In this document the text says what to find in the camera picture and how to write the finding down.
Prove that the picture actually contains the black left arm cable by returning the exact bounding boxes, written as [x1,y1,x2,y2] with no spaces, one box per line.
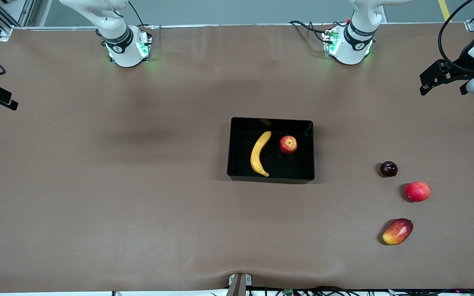
[438,0,474,73]

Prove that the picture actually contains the dark purple plum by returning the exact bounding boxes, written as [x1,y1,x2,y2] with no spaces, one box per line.
[380,161,398,178]

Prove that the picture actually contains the small red yellow apple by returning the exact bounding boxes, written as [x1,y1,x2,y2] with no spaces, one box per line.
[279,136,297,155]

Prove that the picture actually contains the red yellow mango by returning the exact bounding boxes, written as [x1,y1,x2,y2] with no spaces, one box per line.
[382,218,414,245]

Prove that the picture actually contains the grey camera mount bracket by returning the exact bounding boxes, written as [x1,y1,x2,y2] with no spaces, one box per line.
[227,273,253,296]

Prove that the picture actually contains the yellow banana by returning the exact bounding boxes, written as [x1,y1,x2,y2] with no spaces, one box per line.
[250,131,272,177]

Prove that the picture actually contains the black cables at arm base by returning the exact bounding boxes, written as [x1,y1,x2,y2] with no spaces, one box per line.
[289,20,346,44]

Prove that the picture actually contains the brown table cover mat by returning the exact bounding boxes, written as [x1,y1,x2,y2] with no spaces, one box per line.
[0,23,474,293]

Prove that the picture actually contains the black plastic box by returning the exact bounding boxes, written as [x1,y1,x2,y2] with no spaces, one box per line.
[227,117,315,184]

